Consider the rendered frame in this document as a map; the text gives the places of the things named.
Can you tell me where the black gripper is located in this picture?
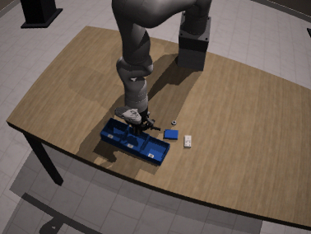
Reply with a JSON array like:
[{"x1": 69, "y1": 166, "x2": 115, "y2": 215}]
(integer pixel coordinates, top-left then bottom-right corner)
[{"x1": 125, "y1": 106, "x2": 155, "y2": 135}]

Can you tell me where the blue three-compartment bin rack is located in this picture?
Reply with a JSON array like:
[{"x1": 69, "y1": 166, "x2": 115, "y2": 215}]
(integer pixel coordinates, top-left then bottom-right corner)
[{"x1": 100, "y1": 118, "x2": 169, "y2": 166}]

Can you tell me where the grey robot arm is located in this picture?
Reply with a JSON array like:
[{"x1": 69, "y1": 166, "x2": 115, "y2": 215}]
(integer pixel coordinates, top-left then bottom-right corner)
[{"x1": 112, "y1": 0, "x2": 212, "y2": 124}]

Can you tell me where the white domino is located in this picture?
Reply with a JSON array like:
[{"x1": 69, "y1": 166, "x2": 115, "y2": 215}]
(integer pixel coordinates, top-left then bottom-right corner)
[{"x1": 184, "y1": 135, "x2": 192, "y2": 147}]

